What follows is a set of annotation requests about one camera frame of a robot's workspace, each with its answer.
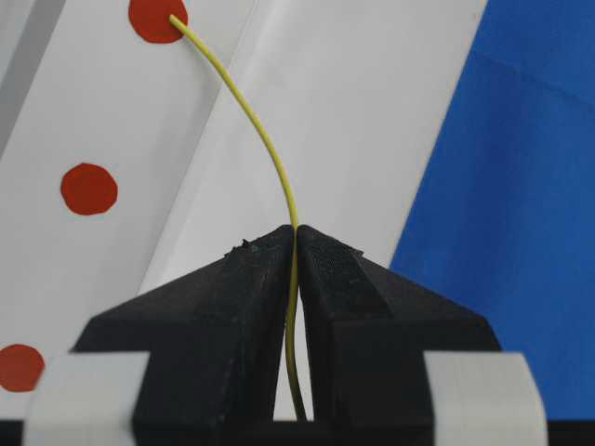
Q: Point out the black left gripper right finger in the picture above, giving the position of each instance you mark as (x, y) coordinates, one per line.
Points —
(367, 329)

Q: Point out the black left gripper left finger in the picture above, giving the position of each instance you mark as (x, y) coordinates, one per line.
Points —
(214, 337)

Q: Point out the blue table cloth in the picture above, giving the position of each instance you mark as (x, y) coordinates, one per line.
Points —
(503, 220)

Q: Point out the white rectangular work board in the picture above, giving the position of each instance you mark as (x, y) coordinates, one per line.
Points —
(126, 162)

